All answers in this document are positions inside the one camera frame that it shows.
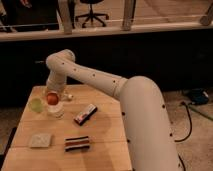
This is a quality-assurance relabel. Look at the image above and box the dark blue device on floor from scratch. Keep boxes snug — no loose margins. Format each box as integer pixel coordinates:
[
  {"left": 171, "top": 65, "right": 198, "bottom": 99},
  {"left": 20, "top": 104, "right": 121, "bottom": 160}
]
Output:
[{"left": 187, "top": 89, "right": 209, "bottom": 105}]

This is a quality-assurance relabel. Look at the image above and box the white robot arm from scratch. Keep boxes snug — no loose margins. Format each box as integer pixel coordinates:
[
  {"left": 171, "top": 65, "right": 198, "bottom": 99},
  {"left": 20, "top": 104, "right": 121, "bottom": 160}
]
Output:
[{"left": 46, "top": 49, "right": 182, "bottom": 171}]

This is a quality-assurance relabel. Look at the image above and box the striped folded cloth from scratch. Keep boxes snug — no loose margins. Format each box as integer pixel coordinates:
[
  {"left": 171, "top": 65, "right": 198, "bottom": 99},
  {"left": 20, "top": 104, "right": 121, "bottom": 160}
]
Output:
[{"left": 65, "top": 136, "right": 90, "bottom": 152}]

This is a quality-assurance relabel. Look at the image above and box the white square dish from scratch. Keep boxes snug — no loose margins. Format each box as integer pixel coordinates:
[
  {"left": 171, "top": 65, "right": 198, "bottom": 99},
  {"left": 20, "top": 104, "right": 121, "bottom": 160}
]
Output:
[{"left": 29, "top": 133, "right": 52, "bottom": 148}]

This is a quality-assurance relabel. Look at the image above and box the white paper cup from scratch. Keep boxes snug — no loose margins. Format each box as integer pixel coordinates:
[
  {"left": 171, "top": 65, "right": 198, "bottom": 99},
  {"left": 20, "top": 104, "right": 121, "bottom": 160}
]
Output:
[{"left": 47, "top": 102, "right": 64, "bottom": 118}]

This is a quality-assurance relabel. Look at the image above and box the black power cable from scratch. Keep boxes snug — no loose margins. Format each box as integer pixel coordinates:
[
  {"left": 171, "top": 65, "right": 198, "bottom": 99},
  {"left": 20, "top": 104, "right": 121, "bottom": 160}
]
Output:
[{"left": 173, "top": 101, "right": 193, "bottom": 171}]

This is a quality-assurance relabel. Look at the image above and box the red apple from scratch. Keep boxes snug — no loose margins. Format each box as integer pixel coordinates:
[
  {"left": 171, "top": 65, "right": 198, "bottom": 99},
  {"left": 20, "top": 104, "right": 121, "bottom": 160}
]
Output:
[{"left": 46, "top": 93, "right": 59, "bottom": 105}]

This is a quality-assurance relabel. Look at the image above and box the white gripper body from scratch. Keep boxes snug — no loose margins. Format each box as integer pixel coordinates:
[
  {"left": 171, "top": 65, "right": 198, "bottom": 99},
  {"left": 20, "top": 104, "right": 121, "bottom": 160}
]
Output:
[{"left": 46, "top": 82, "right": 65, "bottom": 96}]

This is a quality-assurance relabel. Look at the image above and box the black red white box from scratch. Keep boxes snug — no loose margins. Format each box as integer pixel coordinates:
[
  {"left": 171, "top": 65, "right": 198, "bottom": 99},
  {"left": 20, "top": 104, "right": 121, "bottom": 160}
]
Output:
[{"left": 74, "top": 104, "right": 97, "bottom": 125}]

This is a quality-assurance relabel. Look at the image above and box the black office chair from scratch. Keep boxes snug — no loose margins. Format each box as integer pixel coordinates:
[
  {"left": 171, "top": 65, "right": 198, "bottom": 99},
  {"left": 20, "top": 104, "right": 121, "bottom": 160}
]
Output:
[{"left": 75, "top": 0, "right": 109, "bottom": 28}]

